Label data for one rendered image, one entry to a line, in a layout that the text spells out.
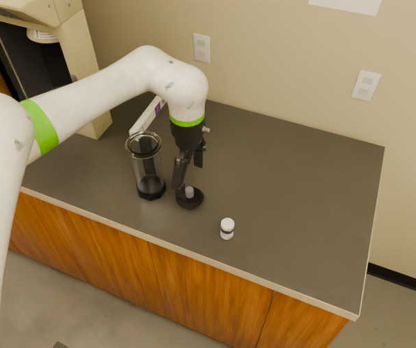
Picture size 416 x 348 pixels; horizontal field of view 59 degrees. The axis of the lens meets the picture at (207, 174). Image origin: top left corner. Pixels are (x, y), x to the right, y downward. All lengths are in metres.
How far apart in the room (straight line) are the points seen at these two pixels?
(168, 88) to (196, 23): 0.66
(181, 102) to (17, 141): 0.40
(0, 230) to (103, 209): 0.70
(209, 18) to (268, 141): 0.51
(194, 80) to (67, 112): 0.29
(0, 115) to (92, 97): 0.29
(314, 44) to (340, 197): 0.53
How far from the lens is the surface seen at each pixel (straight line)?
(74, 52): 1.31
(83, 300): 2.20
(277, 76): 1.50
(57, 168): 1.46
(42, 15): 1.19
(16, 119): 0.64
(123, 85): 0.91
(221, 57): 1.54
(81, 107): 0.85
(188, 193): 1.20
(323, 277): 1.17
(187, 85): 0.87
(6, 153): 0.62
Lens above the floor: 1.95
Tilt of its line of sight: 49 degrees down
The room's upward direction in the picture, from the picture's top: straight up
